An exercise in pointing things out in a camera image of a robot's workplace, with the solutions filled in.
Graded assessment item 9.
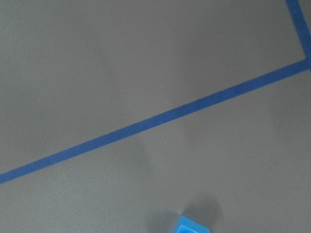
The long blue toy block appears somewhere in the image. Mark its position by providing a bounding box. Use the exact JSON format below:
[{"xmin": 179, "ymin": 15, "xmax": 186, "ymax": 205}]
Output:
[{"xmin": 171, "ymin": 215, "xmax": 210, "ymax": 233}]

